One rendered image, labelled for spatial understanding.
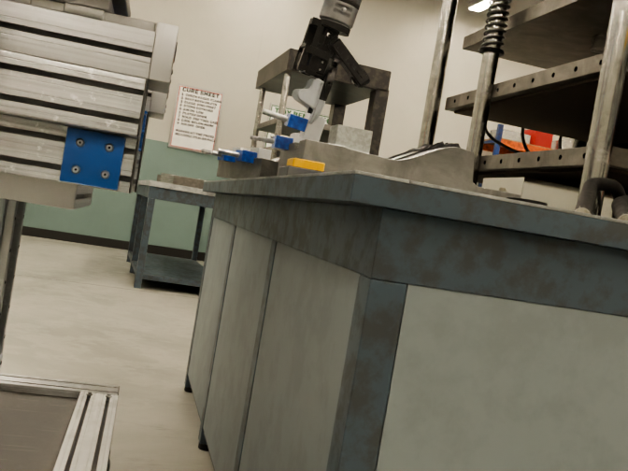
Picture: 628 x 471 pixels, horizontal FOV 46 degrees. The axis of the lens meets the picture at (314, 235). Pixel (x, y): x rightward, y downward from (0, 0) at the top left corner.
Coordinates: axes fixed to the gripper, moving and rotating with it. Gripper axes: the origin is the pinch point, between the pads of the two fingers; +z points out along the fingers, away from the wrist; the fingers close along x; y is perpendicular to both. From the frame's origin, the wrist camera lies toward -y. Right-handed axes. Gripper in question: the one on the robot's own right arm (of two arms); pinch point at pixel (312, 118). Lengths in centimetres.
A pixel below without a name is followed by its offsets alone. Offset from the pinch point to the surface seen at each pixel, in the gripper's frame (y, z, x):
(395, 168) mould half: -18.6, 4.2, 8.7
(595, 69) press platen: -74, -38, -25
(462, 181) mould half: -33.9, 2.1, 8.5
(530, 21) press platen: -75, -56, -76
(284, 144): 2.5, 7.4, -8.2
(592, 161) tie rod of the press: -71, -13, -6
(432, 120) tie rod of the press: -71, -18, -123
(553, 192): -88, -5, -46
